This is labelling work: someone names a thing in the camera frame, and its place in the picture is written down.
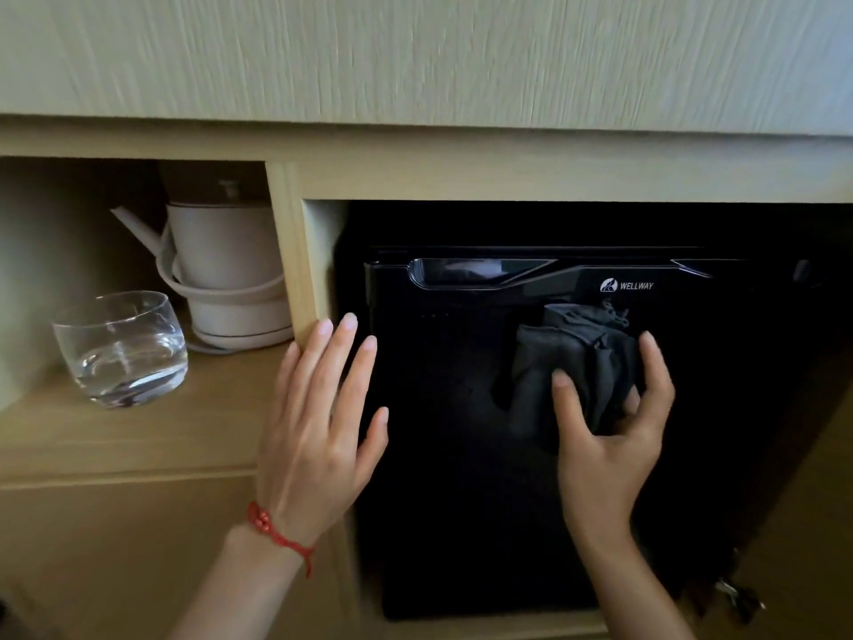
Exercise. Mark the person's right hand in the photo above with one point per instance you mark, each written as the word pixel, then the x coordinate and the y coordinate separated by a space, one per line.
pixel 603 473

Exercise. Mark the person's left hand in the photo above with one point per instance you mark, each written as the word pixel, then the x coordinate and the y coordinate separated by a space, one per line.
pixel 306 459

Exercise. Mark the person's left middle finger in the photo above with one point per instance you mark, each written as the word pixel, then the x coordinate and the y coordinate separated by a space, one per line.
pixel 332 369

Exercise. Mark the person's left thumb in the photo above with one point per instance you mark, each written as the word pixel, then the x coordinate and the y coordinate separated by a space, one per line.
pixel 374 438

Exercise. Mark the person's left little finger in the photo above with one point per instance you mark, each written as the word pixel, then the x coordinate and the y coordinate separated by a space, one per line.
pixel 285 376

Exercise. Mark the person's right thumb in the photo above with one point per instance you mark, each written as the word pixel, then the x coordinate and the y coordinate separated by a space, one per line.
pixel 570 409

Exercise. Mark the dark grey cleaning cloth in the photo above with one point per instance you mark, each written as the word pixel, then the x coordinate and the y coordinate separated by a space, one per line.
pixel 573 366

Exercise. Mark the person's left forearm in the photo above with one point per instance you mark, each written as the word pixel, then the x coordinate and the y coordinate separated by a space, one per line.
pixel 246 586

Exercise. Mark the person's right forearm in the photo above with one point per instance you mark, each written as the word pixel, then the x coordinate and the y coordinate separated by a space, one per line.
pixel 630 586

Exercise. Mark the white kettle base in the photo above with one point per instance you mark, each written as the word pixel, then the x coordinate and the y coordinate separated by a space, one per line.
pixel 240 321

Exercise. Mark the black mini fridge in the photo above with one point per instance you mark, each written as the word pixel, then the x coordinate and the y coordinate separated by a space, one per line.
pixel 466 499

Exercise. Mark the white electric kettle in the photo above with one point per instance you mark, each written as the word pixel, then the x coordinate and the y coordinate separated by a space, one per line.
pixel 223 243

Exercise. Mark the clear drinking glass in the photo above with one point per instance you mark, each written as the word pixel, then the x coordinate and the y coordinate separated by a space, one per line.
pixel 123 356

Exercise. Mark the metal cabinet door hinge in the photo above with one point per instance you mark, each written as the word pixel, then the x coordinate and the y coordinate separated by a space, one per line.
pixel 738 598

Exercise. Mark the light wooden cabinet door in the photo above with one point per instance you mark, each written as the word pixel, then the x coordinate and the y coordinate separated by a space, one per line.
pixel 799 526

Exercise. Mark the light wooden cabinet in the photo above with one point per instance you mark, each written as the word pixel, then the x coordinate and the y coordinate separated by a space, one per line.
pixel 426 59

